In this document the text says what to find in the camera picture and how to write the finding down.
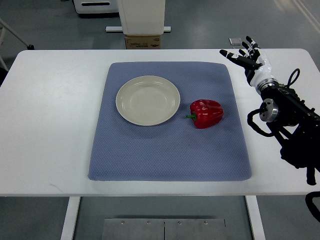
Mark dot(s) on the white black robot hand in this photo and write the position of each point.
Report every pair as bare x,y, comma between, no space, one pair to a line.
257,67

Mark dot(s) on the red bell pepper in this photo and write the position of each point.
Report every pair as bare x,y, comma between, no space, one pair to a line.
205,113

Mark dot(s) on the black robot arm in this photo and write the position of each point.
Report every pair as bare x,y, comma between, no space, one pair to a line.
283,115

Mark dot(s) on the cream round plate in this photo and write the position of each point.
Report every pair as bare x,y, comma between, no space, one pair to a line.
148,100

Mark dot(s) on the metal floor plate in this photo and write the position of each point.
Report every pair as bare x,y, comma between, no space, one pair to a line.
164,229

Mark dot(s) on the grey floor socket cover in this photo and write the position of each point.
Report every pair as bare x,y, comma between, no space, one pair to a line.
235,41

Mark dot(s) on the blue-grey textured mat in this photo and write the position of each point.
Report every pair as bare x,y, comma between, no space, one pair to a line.
175,150

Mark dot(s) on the brown cardboard box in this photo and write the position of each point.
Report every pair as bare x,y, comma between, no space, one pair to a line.
142,42

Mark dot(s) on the white pillar stand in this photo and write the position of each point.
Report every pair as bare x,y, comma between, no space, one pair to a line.
141,17

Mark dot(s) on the right white table leg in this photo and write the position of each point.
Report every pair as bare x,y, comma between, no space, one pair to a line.
255,220

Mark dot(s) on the white table leg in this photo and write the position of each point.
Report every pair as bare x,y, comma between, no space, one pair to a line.
255,220
70,219

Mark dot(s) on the white machine with slot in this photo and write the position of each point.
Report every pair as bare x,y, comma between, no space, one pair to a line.
95,6

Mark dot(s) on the left white table leg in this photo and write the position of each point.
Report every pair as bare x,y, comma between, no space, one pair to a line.
70,219

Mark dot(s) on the white frame with caster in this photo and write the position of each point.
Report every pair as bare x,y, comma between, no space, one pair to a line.
9,37

